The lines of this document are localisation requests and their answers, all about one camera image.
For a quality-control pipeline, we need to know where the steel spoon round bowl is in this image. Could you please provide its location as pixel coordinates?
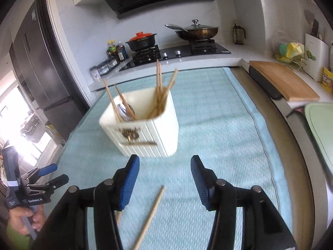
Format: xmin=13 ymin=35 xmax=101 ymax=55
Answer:
xmin=117 ymin=103 xmax=134 ymax=121

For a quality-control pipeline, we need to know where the person's left hand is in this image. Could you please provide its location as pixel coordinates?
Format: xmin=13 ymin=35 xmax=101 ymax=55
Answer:
xmin=10 ymin=204 xmax=47 ymax=236

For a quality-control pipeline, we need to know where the yellow cardboard box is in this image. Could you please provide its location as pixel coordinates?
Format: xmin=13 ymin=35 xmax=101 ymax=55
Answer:
xmin=45 ymin=124 xmax=66 ymax=146

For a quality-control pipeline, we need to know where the light blue table cloth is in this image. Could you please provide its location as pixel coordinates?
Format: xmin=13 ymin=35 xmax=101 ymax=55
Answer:
xmin=45 ymin=67 xmax=293 ymax=249

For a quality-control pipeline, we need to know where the cream utensil holder box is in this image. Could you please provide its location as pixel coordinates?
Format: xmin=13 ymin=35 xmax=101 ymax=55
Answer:
xmin=99 ymin=87 xmax=179 ymax=158

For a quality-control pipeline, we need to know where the grey double door refrigerator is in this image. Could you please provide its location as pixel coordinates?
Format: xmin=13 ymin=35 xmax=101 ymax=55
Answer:
xmin=10 ymin=0 xmax=87 ymax=141

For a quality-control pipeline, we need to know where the wooden cutting board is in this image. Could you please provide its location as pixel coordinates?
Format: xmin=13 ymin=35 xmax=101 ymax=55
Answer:
xmin=249 ymin=60 xmax=320 ymax=102

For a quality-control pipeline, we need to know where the green plastic cutting board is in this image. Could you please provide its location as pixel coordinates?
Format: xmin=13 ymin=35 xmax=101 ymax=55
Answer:
xmin=305 ymin=103 xmax=333 ymax=173

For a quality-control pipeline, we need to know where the black gas stove top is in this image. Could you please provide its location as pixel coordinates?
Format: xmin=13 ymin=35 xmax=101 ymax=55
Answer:
xmin=120 ymin=40 xmax=231 ymax=71

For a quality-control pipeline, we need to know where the sauce bottles group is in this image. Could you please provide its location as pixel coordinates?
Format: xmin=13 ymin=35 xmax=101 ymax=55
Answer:
xmin=107 ymin=40 xmax=129 ymax=62

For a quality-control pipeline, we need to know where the black pot red lid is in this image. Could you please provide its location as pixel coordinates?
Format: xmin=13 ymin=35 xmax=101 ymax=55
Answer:
xmin=126 ymin=32 xmax=156 ymax=52

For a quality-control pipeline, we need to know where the wok with glass lid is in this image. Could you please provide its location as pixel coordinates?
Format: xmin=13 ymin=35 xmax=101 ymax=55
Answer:
xmin=165 ymin=19 xmax=219 ymax=41

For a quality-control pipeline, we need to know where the glass french press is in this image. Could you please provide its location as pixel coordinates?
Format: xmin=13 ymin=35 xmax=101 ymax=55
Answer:
xmin=232 ymin=24 xmax=246 ymax=45

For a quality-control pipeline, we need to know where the yellow green cloth bundle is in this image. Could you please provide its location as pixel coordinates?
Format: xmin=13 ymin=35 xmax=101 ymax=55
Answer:
xmin=275 ymin=42 xmax=316 ymax=64

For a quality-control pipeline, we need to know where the yellow snack cup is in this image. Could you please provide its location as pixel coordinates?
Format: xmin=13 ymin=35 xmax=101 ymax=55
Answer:
xmin=321 ymin=67 xmax=333 ymax=94

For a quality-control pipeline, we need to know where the white knife block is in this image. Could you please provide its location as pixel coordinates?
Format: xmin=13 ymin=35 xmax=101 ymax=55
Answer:
xmin=303 ymin=34 xmax=329 ymax=82

